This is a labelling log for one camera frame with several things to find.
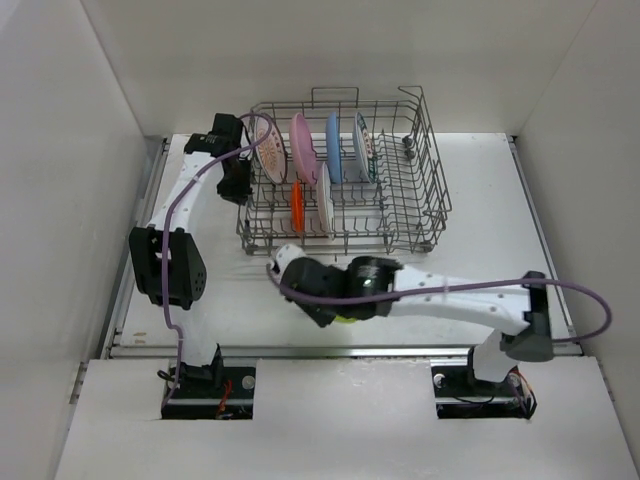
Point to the white plate teal lettered rim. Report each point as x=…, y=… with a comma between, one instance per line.
x=364, y=150

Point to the pink plate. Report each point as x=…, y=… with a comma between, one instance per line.
x=304, y=156

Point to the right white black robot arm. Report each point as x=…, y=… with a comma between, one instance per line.
x=370, y=287

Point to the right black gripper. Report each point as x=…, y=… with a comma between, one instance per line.
x=322, y=317

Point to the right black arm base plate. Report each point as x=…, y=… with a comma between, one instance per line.
x=458, y=395

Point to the front aluminium rail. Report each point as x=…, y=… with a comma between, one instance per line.
x=123, y=352

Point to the small orange plate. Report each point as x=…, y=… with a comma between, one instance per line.
x=297, y=207

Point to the white plate orange sunburst pattern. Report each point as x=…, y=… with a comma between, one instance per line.
x=271, y=152

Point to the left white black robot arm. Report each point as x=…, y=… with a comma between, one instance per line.
x=168, y=266

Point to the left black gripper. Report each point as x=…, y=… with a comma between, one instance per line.
x=237, y=193

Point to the right aluminium rail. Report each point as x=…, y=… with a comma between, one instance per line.
x=557, y=298

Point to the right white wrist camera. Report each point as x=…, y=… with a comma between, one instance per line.
x=284, y=256

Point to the blue plate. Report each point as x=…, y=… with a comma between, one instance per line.
x=334, y=161

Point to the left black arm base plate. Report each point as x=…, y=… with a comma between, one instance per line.
x=199, y=396

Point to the small green plate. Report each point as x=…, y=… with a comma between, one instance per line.
x=344, y=320

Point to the white plate dark line emblem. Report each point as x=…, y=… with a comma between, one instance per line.
x=325, y=202

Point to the grey wire dish rack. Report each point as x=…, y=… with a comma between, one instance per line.
x=404, y=211

